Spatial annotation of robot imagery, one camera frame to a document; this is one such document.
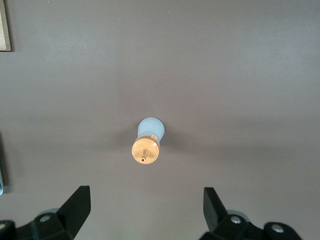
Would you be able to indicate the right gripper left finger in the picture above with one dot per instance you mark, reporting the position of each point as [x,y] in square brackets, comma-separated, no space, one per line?
[62,225]

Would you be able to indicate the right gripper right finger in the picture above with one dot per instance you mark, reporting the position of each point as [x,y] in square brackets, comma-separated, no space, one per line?
[232,230]

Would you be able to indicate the translucent orange-capped sauce bottle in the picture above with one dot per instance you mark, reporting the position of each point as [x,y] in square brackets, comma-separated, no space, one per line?
[147,152]

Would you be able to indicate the silver digital kitchen scale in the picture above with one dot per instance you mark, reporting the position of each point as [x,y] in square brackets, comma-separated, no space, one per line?
[1,175]

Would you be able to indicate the brown table cover sheet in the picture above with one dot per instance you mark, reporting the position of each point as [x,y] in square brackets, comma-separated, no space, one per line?
[200,75]

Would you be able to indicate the wooden cutting board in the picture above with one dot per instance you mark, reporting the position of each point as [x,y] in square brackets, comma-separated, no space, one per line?
[3,25]

